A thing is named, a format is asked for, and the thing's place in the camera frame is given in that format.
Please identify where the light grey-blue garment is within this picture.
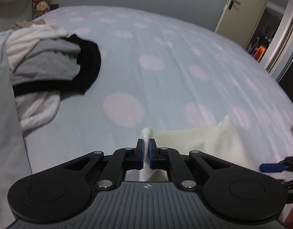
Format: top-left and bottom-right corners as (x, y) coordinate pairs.
(0, 30), (32, 220)

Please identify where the small beige cloth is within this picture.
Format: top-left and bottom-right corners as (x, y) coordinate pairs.
(10, 19), (45, 29)

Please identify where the orange item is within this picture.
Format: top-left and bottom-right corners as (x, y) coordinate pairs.
(253, 45), (266, 62)

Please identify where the black door handle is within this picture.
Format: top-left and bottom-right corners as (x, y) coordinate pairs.
(228, 0), (242, 10)

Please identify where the black garment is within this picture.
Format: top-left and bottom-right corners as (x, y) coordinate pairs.
(12, 34), (101, 98)

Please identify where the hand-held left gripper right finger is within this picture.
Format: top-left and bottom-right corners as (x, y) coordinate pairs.
(148, 138), (230, 191)

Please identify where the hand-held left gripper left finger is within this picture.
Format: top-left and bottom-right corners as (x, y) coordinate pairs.
(63, 138), (145, 191)

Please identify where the clear tube of plush toys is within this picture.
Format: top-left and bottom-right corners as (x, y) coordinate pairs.
(32, 0), (52, 19)

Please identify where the cream door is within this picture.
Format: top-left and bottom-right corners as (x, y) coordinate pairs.
(214, 0), (272, 49)

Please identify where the grey garment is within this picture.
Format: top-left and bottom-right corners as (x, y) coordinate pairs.
(10, 39), (81, 86)

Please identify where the cream turtleneck sweater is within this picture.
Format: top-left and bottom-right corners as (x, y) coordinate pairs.
(139, 114), (293, 229)

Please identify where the white knit top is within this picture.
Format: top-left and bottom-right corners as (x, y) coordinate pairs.
(6, 24), (69, 72)

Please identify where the white door frame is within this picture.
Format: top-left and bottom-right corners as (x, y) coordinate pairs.
(264, 0), (293, 77)

